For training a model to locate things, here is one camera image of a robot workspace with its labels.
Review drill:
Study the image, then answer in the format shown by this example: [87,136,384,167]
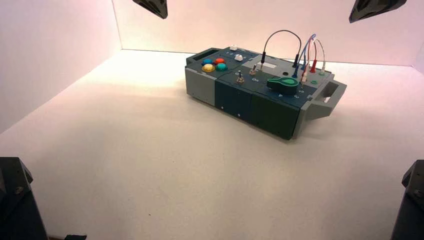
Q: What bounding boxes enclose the blue jumper cable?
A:
[292,34,317,79]

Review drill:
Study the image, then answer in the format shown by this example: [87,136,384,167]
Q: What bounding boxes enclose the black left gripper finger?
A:
[132,0,169,20]

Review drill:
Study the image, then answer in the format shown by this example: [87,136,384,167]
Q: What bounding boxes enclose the white jumper cable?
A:
[300,38,327,84]

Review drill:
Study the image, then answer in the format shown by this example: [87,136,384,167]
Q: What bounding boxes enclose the green rotary knob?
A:
[266,76,299,96]

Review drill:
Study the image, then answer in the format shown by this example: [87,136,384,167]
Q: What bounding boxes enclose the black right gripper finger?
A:
[348,0,408,24]

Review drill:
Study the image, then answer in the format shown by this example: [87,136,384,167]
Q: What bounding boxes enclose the red jumper cable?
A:
[306,37,318,74]

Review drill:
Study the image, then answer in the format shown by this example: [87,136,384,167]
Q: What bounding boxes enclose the black jumper cable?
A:
[260,29,303,71]

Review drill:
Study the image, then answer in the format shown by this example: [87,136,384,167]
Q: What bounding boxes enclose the grey and blue switch box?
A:
[184,47,348,141]

